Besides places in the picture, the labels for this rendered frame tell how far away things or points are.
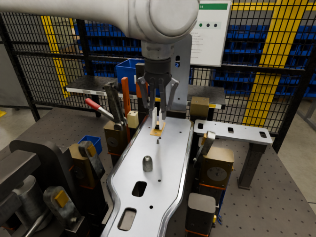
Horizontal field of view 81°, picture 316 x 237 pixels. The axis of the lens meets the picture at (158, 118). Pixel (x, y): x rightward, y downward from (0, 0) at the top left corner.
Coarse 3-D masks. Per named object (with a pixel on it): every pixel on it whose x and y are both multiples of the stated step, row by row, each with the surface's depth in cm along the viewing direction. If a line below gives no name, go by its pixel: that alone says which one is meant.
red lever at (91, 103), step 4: (88, 100) 65; (88, 104) 66; (92, 104) 65; (96, 104) 66; (96, 108) 66; (100, 108) 66; (100, 112) 66; (104, 112) 66; (108, 112) 67; (108, 116) 66; (112, 116) 67; (112, 120) 67
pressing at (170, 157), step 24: (144, 120) 81; (168, 120) 81; (144, 144) 67; (168, 144) 67; (120, 168) 57; (168, 168) 57; (120, 192) 50; (144, 192) 50; (168, 192) 50; (120, 216) 44; (144, 216) 44; (168, 216) 45
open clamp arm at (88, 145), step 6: (84, 144) 50; (90, 144) 52; (84, 150) 50; (90, 150) 51; (84, 156) 52; (90, 156) 52; (96, 156) 55; (90, 162) 52; (96, 162) 55; (96, 168) 54; (102, 168) 57; (96, 174) 54; (102, 174) 57
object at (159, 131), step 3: (165, 123) 67; (156, 126) 64; (153, 129) 64; (156, 129) 64; (159, 129) 64; (162, 129) 64; (150, 132) 62; (153, 132) 62; (156, 132) 62; (159, 132) 62; (156, 135) 61; (159, 135) 61
